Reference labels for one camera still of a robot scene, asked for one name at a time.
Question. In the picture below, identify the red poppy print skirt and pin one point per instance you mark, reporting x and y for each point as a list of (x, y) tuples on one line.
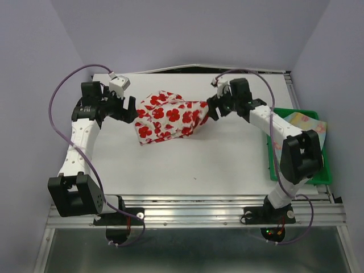
[(164, 116)]

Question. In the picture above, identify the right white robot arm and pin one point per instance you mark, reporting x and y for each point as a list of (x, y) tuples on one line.
[(297, 153)]

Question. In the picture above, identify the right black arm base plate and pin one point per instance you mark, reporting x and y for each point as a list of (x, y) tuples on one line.
[(260, 215)]

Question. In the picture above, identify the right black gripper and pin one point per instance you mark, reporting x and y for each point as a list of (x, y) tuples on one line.
[(213, 102)]

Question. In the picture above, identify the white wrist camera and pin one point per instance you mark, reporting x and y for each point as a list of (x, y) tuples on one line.
[(118, 84), (223, 87)]

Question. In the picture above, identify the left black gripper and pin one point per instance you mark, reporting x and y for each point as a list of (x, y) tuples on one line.
[(124, 115)]

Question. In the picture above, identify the pastel floral skirt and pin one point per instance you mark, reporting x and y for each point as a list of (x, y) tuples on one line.
[(303, 119)]

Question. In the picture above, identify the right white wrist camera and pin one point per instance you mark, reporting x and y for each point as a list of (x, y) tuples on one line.
[(223, 87)]

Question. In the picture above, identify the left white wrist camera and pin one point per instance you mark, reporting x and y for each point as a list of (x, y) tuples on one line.
[(118, 84)]

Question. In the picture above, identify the aluminium rail frame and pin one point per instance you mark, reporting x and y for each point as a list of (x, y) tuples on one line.
[(208, 211)]

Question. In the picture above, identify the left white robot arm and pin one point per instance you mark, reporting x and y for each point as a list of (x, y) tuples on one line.
[(77, 189)]

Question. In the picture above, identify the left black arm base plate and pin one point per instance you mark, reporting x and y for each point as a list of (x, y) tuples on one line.
[(116, 219)]

